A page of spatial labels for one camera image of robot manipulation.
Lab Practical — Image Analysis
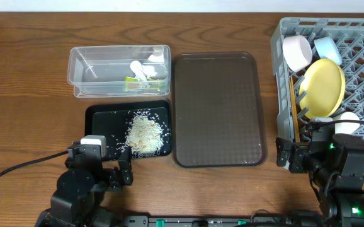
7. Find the wooden chopstick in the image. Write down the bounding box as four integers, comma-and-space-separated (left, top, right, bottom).
289, 77, 300, 143
292, 95, 300, 143

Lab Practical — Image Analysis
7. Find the white cup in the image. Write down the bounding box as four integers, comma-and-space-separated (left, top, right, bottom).
333, 112, 360, 134

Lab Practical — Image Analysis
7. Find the leftover rice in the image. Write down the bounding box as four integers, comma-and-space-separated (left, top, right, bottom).
107, 107, 171, 158

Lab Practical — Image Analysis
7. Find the yellow plate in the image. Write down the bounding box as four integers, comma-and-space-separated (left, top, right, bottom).
299, 59, 346, 119

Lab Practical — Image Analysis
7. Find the white napkin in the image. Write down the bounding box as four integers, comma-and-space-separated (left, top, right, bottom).
130, 61, 157, 81

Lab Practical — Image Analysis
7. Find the light blue bowl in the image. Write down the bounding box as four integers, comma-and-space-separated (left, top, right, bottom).
314, 37, 343, 66

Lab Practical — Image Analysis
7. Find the pink bowl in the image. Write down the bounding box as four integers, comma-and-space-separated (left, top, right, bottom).
282, 35, 312, 72

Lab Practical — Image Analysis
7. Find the green snack wrapper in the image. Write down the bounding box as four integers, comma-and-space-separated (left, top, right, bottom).
123, 77, 164, 91

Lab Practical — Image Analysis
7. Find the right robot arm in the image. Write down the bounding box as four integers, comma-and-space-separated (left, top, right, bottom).
275, 132, 364, 226

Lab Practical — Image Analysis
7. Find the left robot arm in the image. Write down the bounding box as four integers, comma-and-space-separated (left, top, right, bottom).
35, 142, 134, 227

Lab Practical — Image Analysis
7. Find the black waste tray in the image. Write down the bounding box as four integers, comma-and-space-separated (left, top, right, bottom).
84, 100, 172, 161

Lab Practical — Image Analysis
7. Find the grey dishwasher rack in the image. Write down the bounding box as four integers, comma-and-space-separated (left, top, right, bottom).
270, 17, 364, 142

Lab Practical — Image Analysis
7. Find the clear plastic waste bin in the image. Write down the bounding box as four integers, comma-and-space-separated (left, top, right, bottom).
67, 45, 171, 98

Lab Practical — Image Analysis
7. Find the brown serving tray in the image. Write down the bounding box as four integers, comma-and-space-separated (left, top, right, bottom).
173, 52, 268, 168

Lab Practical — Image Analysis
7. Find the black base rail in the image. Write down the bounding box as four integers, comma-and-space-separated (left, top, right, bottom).
123, 213, 325, 227

